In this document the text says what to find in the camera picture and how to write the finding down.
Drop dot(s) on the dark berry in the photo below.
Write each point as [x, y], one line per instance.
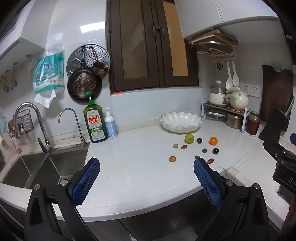
[215, 151]

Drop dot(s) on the orange tangerine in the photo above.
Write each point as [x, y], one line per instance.
[213, 141]

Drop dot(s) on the steel tray under rack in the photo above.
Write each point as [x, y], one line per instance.
[216, 115]

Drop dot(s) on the wooden cutting board stack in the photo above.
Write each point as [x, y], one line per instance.
[215, 38]

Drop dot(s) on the wooden trivet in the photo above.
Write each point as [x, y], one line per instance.
[235, 109]

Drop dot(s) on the large brown longan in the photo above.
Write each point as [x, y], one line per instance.
[172, 159]

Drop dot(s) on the cream kettle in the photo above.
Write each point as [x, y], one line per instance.
[239, 100]

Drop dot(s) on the green apple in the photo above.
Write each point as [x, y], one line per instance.
[189, 138]

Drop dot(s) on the cream pot with glass lid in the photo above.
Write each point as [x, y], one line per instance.
[216, 98]

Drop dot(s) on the white rice spoon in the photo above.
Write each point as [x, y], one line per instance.
[229, 82]
[235, 80]

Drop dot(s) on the black frying pan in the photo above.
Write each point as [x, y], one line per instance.
[82, 85]

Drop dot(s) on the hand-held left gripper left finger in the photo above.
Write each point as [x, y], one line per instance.
[86, 183]

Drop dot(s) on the dark wooden cutting board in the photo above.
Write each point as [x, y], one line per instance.
[275, 88]

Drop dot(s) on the paper towel pack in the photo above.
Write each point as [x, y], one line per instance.
[48, 74]

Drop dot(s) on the white scalloped bowl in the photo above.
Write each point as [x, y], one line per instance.
[180, 121]

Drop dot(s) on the green dish soap bottle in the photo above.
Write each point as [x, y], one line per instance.
[94, 122]

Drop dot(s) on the metal steamer plate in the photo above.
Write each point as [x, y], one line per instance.
[101, 54]

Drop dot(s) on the hanging kitchen utensil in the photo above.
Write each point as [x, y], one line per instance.
[4, 81]
[29, 64]
[14, 76]

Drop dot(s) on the brown framed cabinet window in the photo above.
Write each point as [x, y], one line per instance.
[159, 46]

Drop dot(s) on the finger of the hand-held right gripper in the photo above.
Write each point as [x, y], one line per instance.
[272, 148]

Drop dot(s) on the white pump soap bottle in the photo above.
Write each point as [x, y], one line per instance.
[111, 126]

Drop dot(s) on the glass sauce jar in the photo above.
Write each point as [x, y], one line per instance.
[253, 124]

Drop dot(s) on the grey counter shelf rack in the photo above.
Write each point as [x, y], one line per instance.
[246, 113]

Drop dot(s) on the tall chrome faucet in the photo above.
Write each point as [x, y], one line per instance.
[45, 143]

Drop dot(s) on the steel sink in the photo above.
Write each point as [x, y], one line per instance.
[27, 169]

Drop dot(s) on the white wall outlet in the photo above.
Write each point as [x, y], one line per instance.
[253, 89]

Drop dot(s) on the brass saucepan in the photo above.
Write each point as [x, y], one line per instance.
[100, 68]

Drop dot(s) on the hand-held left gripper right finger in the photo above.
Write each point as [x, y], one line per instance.
[208, 183]

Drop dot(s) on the black scissors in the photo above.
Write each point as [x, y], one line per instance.
[219, 66]

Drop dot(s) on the steel pot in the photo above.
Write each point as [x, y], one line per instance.
[233, 121]

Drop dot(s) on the thin chrome faucet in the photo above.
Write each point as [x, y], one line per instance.
[82, 140]

